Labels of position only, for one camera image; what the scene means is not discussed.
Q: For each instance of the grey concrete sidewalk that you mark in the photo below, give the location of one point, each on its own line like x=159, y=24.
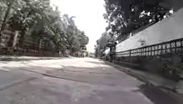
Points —
x=162, y=84
x=11, y=57

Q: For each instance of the large overhanging dark tree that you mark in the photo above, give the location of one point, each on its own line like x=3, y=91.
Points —
x=135, y=9

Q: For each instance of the row of green trees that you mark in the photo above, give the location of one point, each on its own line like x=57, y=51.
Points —
x=39, y=21

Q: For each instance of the striped wall with fence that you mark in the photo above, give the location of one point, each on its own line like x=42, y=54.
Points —
x=1, y=32

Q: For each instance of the grey concrete road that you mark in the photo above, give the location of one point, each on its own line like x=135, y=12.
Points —
x=75, y=86

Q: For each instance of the pale wall with lattice railing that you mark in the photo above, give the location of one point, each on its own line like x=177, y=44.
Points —
x=168, y=40

